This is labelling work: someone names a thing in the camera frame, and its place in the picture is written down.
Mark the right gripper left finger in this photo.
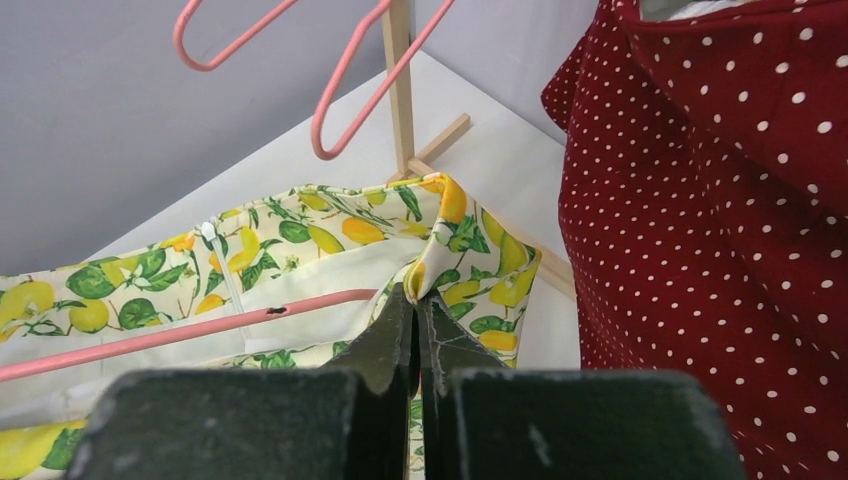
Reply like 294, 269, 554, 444
323, 283, 416, 398

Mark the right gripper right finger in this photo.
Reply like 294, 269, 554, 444
417, 291, 507, 397

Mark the lemon print skirt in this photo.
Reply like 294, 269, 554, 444
1, 174, 540, 479

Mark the red polka dot skirt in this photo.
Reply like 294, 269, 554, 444
541, 1, 847, 479

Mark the wooden clothes rack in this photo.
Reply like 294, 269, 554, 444
378, 1, 576, 300

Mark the white garment on rack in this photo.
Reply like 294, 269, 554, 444
639, 0, 748, 22

